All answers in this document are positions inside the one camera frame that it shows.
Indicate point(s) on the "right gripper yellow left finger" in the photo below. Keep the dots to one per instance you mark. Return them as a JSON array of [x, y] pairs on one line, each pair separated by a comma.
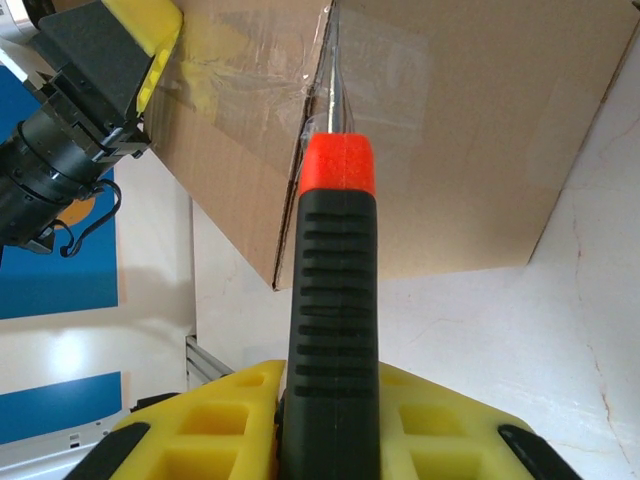
[[210, 435]]

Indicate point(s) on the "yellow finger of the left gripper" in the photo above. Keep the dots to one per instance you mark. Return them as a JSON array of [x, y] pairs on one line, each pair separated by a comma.
[[150, 25], [152, 82]]

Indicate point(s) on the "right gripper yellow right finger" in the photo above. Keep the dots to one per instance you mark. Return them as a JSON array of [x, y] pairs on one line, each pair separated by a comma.
[[440, 440]]

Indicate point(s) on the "orange black utility knife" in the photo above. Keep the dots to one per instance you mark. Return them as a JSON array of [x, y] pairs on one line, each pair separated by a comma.
[[335, 300]]

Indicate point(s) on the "brown taped cardboard box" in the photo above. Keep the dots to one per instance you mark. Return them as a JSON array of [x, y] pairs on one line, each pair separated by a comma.
[[450, 150]]

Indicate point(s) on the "aluminium side rail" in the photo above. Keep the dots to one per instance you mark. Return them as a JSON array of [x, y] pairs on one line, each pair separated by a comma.
[[205, 365]]

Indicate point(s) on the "blue floral wall panel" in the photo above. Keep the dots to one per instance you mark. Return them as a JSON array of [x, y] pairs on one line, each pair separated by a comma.
[[50, 285]]

